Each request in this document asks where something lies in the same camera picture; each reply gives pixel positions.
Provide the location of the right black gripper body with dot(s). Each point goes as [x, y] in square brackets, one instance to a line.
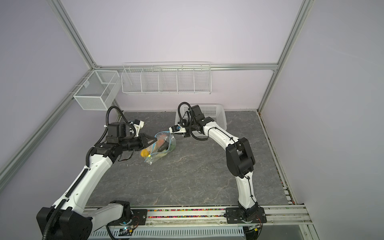
[191, 128]

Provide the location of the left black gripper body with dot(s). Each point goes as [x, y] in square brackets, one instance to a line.
[130, 143]

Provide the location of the orange fruit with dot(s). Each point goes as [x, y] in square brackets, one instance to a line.
[162, 137]

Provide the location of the white plastic basket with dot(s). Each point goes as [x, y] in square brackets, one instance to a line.
[214, 111]

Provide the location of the clear zip top bag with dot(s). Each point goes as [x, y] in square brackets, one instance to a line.
[153, 149]

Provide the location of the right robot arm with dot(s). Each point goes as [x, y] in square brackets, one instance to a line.
[239, 156]

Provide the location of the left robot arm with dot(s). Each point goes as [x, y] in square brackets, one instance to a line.
[65, 219]

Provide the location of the white vent grille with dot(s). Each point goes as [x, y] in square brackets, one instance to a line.
[177, 233]

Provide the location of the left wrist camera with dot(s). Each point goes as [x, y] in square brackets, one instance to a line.
[138, 125]

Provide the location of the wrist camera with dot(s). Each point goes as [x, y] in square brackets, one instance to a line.
[138, 125]
[177, 129]

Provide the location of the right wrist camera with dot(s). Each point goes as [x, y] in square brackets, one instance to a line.
[177, 129]

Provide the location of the white mesh wall box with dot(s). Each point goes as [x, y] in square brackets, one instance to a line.
[99, 90]

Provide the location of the white wire wall rack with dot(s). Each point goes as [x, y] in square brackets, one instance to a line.
[166, 78]

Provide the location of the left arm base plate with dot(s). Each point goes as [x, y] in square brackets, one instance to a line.
[138, 218]

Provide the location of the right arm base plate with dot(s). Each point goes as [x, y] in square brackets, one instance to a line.
[239, 215]

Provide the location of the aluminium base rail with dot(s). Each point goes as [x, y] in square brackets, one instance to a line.
[186, 214]

